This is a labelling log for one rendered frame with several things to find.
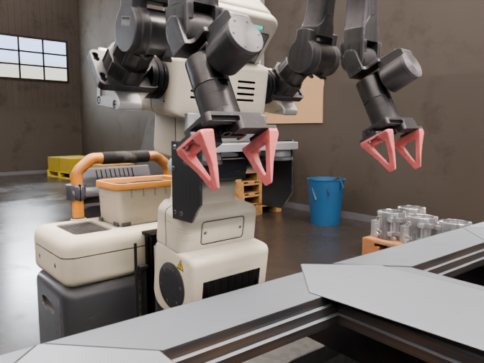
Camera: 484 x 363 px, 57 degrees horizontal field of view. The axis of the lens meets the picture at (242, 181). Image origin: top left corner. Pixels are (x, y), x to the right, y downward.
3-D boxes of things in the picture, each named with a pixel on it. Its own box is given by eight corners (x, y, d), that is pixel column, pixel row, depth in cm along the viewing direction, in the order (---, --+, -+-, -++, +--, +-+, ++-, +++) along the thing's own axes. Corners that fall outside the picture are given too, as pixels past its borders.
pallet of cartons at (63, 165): (107, 177, 1007) (106, 157, 1002) (65, 180, 947) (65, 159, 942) (85, 173, 1103) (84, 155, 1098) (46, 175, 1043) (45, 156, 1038)
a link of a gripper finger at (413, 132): (437, 160, 92) (420, 119, 94) (420, 162, 88) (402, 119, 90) (409, 173, 97) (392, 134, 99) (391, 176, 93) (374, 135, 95)
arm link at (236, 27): (209, 33, 73) (163, 25, 67) (252, -17, 65) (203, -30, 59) (230, 98, 70) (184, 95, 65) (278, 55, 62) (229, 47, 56)
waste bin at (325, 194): (356, 224, 510) (357, 175, 504) (331, 229, 482) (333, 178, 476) (322, 217, 547) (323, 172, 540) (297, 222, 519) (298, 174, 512)
